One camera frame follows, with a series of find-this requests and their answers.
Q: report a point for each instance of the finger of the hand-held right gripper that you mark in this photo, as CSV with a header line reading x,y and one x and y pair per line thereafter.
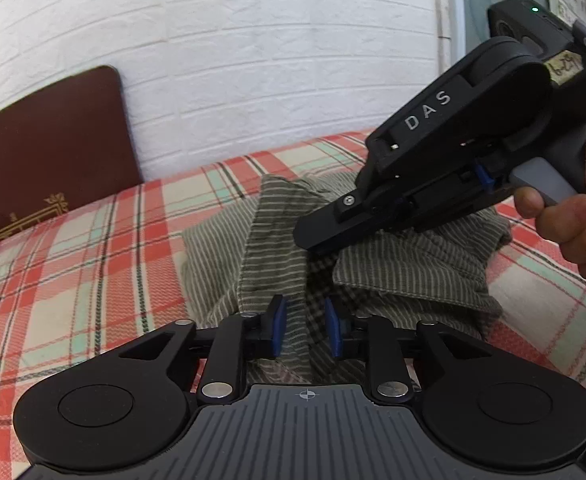
x,y
343,225

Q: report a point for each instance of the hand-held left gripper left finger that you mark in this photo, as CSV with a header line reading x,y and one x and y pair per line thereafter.
x,y
279,327

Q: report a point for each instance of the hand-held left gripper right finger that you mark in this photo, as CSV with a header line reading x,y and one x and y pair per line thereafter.
x,y
332,327

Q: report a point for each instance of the green striped checked shirt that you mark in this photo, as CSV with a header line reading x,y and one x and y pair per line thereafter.
x,y
273,240

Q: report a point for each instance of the red plaid bed sheet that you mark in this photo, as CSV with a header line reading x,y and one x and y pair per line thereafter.
x,y
98,270

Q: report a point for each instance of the dark brown wooden headboard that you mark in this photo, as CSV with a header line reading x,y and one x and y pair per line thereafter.
x,y
48,150

